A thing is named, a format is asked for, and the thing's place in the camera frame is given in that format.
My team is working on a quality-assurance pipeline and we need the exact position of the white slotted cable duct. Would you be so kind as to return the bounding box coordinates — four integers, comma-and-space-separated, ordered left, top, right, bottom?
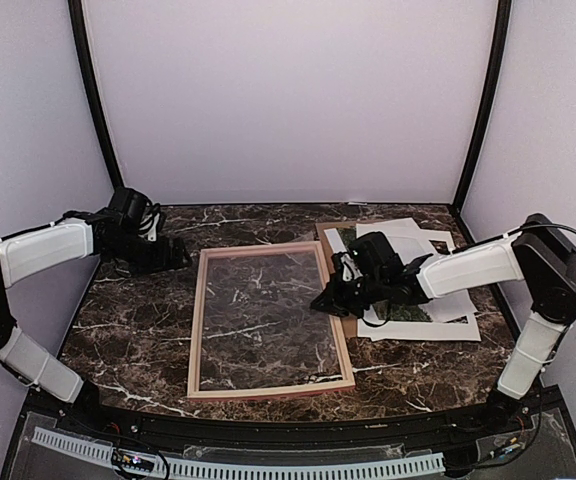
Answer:
31, 427, 445, 479

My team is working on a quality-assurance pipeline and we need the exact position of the pink wooden picture frame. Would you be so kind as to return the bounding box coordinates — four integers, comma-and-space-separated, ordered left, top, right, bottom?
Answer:
186, 241, 356, 403

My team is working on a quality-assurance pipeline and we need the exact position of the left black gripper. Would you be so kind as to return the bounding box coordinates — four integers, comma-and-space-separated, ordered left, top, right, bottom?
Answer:
107, 230, 193, 277

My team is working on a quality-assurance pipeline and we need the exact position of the white mat board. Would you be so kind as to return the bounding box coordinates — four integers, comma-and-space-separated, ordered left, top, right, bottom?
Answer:
356, 218, 481, 342

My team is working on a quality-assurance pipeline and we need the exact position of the black front rail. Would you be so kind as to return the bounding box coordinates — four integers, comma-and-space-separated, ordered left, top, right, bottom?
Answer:
20, 386, 566, 453

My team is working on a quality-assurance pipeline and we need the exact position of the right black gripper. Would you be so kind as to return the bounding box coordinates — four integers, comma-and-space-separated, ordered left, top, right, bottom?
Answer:
311, 272, 387, 319

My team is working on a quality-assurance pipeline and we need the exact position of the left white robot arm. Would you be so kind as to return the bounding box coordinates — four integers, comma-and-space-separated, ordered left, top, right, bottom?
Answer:
0, 211, 191, 436

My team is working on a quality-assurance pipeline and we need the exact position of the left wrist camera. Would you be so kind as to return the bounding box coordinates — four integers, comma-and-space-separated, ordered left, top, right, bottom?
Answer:
103, 187, 165, 241

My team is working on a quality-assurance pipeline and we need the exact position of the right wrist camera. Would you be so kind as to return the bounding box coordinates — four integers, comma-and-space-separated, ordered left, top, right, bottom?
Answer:
332, 232, 404, 285

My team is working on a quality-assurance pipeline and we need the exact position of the brown cardboard backing board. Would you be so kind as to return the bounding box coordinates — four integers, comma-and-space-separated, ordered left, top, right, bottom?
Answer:
315, 221, 358, 339

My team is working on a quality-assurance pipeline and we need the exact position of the left black corner post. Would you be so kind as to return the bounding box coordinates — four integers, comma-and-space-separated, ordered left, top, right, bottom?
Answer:
67, 0, 125, 188

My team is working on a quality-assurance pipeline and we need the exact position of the clear acrylic sheet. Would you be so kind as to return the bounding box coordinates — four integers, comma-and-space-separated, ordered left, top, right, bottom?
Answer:
200, 251, 344, 390

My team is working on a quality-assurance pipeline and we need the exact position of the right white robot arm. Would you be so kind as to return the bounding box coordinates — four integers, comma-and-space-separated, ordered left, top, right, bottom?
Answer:
311, 213, 576, 434

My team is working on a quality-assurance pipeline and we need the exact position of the right black corner post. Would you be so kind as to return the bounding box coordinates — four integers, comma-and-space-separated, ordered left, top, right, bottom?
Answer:
451, 0, 512, 215

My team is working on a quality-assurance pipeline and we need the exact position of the landscape photo print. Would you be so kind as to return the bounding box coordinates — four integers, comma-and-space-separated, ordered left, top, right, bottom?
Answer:
325, 227, 432, 324

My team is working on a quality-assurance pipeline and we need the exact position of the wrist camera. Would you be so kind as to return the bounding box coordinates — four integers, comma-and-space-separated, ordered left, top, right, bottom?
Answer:
332, 232, 404, 285
103, 187, 165, 241

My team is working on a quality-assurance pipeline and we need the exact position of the black corner post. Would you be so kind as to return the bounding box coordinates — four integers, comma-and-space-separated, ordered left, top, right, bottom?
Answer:
67, 0, 125, 188
451, 0, 512, 215

